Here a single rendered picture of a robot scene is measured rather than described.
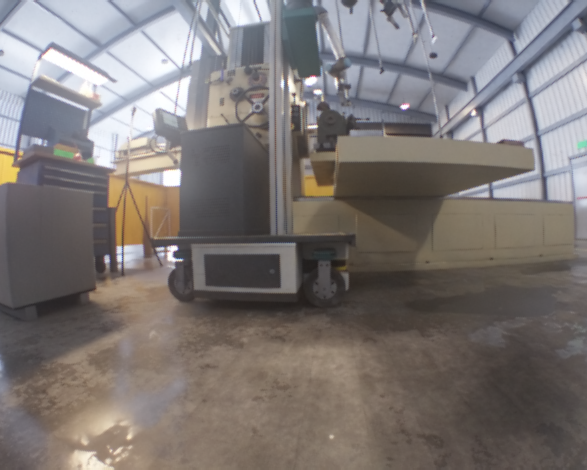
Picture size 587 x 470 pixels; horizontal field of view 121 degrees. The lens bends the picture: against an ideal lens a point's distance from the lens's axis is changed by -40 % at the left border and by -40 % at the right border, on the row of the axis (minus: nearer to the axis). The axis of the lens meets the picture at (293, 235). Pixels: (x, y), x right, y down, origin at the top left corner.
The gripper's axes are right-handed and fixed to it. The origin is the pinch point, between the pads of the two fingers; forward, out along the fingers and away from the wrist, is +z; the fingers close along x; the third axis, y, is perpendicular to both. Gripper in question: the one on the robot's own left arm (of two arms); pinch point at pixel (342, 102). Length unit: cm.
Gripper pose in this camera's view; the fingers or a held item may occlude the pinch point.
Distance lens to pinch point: 250.2
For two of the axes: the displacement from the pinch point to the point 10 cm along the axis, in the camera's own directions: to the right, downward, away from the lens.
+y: -9.6, 0.2, 2.8
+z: 0.2, 10.0, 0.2
